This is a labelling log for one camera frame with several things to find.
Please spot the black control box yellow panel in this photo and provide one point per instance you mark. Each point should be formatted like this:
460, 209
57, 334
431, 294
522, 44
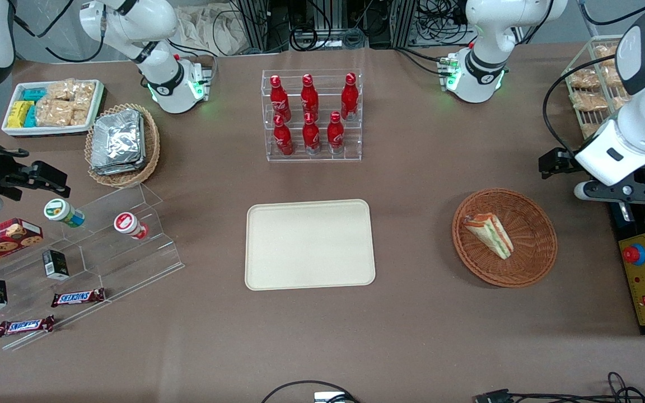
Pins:
644, 291

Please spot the clear acrylic step display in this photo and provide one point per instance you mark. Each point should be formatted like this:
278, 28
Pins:
132, 263

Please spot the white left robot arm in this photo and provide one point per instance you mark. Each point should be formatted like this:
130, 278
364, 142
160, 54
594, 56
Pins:
485, 33

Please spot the clear bin of pastries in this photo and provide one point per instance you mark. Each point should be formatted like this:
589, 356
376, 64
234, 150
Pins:
571, 67

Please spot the round brown wicker basket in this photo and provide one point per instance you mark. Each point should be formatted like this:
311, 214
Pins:
529, 224

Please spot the white cloth bag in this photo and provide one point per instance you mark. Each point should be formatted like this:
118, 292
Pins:
210, 31

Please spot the silver foil pack stack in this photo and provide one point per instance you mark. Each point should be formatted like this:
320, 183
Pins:
118, 143

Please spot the white plug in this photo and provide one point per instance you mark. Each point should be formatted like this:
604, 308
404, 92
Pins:
331, 397

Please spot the small black box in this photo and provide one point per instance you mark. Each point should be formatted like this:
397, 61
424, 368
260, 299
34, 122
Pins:
55, 265

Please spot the clear acrylic bottle rack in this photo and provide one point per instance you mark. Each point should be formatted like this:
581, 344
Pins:
322, 157

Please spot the red cola bottle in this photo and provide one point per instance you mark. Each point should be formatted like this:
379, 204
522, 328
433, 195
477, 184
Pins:
349, 99
279, 101
335, 135
309, 99
283, 140
311, 137

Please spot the oval tan wicker basket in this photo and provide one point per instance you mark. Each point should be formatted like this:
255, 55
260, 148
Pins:
152, 151

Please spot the red emergency stop button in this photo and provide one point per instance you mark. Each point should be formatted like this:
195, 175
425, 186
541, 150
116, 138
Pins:
634, 254

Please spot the brown snack bag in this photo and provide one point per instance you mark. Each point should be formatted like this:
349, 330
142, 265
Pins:
583, 78
588, 101
611, 76
590, 130
607, 53

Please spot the cream plastic tray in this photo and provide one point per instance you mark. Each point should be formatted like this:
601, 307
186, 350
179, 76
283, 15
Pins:
308, 246

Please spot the snickers bar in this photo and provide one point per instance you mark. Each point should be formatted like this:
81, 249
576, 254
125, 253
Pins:
26, 326
78, 298

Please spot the green lid cup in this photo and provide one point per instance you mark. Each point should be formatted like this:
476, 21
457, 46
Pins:
56, 210

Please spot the white rectangular snack tray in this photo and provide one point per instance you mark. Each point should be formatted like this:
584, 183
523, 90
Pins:
14, 130

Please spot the teal snack pack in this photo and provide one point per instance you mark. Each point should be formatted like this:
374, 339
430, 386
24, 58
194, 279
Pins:
34, 94
31, 117

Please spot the aluminium frame post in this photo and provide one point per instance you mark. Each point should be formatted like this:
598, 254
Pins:
254, 22
403, 22

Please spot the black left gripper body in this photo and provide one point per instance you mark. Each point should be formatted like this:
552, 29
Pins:
559, 160

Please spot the rice cracker bag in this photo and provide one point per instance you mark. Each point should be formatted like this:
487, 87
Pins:
54, 113
60, 90
80, 113
84, 90

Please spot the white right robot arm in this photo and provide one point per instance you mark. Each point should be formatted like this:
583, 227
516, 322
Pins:
132, 22

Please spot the triangle sandwich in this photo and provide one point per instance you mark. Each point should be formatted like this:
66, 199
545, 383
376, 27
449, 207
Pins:
490, 235

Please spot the yellow snack pack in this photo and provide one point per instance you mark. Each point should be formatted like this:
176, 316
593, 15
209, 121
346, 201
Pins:
18, 115

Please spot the red lid cup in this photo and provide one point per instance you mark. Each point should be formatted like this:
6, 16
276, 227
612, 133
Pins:
125, 223

